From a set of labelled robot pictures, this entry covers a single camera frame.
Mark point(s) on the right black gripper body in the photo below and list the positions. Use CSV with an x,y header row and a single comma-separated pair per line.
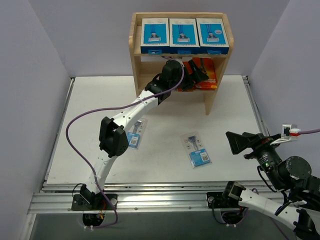
x,y
251,145

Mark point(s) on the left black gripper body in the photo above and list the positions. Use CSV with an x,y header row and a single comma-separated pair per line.
x,y
189,78

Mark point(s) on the orange Gillette Fusion box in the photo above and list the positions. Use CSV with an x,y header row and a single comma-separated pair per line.
x,y
206,66
187,84

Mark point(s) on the blue Harry's razor box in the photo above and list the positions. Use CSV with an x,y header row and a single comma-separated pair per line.
x,y
155,39
212,36
183,36

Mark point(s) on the clear blister razor pack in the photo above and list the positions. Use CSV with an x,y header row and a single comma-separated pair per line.
x,y
195,150
135,133

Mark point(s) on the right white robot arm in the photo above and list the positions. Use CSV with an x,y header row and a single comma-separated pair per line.
x,y
291,177

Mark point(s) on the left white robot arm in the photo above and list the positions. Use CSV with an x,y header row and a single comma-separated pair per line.
x,y
113,141

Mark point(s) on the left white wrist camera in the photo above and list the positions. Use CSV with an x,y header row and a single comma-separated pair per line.
x,y
179,60

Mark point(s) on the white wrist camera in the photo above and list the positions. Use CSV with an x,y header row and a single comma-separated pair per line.
x,y
289,133
179,60

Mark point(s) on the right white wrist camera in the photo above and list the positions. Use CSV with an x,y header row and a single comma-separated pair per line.
x,y
289,133

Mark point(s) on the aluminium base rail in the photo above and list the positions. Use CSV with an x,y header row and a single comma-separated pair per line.
x,y
158,177

